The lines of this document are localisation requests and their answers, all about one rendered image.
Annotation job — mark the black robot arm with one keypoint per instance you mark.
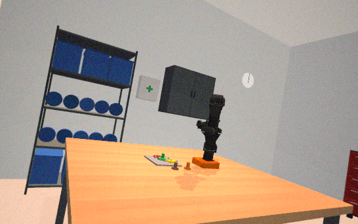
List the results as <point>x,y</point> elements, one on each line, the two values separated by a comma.
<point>217,102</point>

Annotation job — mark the orange gear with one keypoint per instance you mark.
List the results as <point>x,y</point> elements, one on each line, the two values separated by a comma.
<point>187,166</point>

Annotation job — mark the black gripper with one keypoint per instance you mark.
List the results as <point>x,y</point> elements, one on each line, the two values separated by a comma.
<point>211,131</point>

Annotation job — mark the green gear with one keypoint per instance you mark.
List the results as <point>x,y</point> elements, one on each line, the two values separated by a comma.
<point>162,157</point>

